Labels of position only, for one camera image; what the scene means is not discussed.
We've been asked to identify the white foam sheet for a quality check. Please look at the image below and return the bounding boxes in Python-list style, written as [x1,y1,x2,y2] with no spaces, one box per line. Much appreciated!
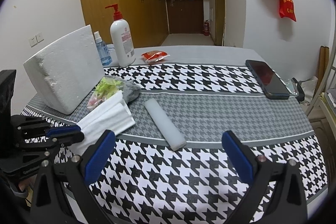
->
[70,91,135,156]

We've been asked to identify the green tissue packet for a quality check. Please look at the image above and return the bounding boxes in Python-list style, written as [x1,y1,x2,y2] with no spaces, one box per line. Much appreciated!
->
[87,76,125,111]

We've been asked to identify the grey towel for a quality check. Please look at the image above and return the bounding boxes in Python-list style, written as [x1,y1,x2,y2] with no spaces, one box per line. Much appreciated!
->
[114,77,141,104]

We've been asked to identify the white foam bar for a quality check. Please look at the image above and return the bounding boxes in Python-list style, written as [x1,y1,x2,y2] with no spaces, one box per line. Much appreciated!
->
[145,98,187,151]

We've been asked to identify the person's left hand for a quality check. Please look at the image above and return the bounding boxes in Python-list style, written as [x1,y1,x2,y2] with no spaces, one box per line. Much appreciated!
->
[13,176,37,199]

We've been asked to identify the white styrofoam box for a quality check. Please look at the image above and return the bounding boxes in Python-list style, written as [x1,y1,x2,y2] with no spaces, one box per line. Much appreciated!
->
[23,25,105,115]

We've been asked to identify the black smartphone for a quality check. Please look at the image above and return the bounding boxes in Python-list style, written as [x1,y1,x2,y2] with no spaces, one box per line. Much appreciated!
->
[245,60,290,100]

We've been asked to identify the houndstooth table mat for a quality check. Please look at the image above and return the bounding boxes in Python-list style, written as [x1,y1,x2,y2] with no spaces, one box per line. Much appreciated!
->
[19,62,329,224]

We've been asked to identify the blue spray bottle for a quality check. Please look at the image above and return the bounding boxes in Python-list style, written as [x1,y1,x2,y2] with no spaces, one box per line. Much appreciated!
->
[94,31,112,67]

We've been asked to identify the white lotion pump bottle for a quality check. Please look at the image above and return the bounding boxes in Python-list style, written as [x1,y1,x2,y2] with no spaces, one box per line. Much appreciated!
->
[105,3,135,68]

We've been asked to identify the red snack packet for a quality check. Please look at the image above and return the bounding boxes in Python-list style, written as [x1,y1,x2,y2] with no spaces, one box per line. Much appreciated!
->
[141,51,169,64]

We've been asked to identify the red fire extinguisher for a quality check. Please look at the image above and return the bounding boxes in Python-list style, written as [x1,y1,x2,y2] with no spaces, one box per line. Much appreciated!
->
[203,20,210,36]

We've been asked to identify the dark brown entrance door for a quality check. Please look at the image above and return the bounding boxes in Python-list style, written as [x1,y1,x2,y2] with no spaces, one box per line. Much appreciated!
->
[166,0,204,34]

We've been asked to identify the white wall socket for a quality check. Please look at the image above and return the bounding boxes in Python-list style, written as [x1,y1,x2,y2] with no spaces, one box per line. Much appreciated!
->
[29,36,38,47]

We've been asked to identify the white wall switch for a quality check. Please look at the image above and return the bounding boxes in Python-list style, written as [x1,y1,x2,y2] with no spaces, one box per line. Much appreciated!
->
[36,32,44,43]

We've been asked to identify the wooden sticks by wall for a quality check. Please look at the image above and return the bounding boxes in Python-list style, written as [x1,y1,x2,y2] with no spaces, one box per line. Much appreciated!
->
[316,46,330,88]

